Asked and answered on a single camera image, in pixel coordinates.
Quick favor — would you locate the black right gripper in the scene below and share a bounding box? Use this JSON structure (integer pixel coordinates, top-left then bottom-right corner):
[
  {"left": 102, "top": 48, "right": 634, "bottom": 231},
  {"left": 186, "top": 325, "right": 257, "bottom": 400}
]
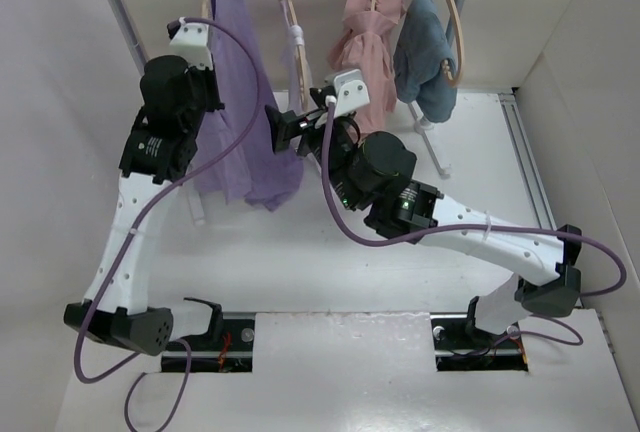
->
[{"left": 264, "top": 87, "right": 363, "bottom": 212}]

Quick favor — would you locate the purple t shirt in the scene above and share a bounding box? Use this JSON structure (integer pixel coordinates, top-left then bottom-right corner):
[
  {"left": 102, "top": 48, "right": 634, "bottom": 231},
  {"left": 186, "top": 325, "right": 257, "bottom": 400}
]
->
[{"left": 193, "top": 0, "right": 303, "bottom": 211}]

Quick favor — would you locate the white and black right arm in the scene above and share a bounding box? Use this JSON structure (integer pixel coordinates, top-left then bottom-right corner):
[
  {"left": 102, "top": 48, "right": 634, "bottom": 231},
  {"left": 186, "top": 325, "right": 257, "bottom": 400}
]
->
[{"left": 265, "top": 86, "right": 581, "bottom": 346}]

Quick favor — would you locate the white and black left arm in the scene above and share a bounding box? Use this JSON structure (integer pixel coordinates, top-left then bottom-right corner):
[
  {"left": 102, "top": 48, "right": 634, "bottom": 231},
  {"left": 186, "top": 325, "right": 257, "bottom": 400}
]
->
[{"left": 63, "top": 55, "right": 224, "bottom": 356}]

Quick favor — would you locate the blue shirt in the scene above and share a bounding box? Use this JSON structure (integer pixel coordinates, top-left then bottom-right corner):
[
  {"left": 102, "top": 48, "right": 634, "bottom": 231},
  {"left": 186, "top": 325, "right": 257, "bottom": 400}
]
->
[{"left": 393, "top": 0, "right": 457, "bottom": 123}]

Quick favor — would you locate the pink shirt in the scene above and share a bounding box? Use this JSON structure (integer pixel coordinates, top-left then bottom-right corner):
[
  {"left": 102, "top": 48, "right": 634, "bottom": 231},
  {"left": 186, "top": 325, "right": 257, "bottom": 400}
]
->
[{"left": 327, "top": 0, "right": 404, "bottom": 135}]

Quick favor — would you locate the wooden hanger with blue shirt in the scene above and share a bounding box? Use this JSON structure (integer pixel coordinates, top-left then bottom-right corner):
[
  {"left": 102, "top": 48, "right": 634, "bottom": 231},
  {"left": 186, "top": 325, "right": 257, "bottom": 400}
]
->
[{"left": 406, "top": 0, "right": 467, "bottom": 87}]

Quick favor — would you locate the white tank top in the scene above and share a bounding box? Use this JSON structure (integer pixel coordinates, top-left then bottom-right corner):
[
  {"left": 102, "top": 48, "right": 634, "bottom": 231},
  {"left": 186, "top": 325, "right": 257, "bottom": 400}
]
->
[{"left": 277, "top": 0, "right": 311, "bottom": 108}]

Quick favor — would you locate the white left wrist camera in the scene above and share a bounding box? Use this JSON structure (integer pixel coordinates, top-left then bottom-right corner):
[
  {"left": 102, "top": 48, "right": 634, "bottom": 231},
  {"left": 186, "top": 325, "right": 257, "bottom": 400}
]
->
[{"left": 167, "top": 18, "right": 214, "bottom": 70}]

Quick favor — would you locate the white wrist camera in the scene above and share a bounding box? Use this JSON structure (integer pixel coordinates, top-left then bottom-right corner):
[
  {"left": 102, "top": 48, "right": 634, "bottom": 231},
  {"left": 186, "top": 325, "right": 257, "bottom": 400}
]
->
[
  {"left": 167, "top": 18, "right": 214, "bottom": 70},
  {"left": 325, "top": 68, "right": 370, "bottom": 118}
]

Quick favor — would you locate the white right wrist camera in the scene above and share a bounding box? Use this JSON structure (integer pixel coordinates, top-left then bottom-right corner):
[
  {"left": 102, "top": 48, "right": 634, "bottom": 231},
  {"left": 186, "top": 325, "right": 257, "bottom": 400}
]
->
[{"left": 325, "top": 68, "right": 370, "bottom": 118}]

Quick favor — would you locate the aluminium side rail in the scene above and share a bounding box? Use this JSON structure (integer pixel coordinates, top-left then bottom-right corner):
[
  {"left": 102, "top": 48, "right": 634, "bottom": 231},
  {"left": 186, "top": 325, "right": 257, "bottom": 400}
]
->
[{"left": 498, "top": 93, "right": 556, "bottom": 229}]

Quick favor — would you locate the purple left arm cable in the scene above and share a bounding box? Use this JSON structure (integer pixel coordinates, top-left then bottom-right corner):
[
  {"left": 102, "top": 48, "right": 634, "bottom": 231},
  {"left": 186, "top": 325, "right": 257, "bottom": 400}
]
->
[{"left": 72, "top": 16, "right": 264, "bottom": 432}]

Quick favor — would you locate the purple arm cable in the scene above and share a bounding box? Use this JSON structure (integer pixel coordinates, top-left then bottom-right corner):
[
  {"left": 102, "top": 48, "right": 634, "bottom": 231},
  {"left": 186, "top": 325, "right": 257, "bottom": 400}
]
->
[
  {"left": 72, "top": 16, "right": 264, "bottom": 432},
  {"left": 320, "top": 96, "right": 628, "bottom": 348}
]

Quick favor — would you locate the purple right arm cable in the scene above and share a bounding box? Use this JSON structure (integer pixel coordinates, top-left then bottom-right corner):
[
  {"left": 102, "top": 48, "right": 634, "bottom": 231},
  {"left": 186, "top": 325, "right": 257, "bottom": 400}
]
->
[{"left": 320, "top": 96, "right": 628, "bottom": 348}]

